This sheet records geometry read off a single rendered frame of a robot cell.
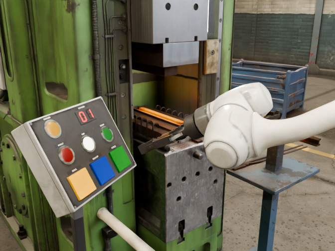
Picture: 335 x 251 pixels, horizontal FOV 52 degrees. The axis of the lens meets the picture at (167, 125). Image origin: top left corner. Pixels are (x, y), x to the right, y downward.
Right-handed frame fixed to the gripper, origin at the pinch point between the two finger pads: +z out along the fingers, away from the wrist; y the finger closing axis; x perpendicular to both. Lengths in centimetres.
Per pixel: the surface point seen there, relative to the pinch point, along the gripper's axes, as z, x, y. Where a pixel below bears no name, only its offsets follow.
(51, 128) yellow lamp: 12.8, 18.3, -20.5
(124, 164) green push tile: 12.5, -2.4, 0.3
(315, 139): -36, -32, 57
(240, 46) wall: 202, 55, 920
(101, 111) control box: 13.2, 17.4, 3.1
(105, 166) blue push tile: 12.5, 0.6, -8.3
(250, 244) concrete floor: 40, -101, 109
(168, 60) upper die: -1.7, 25.0, 37.9
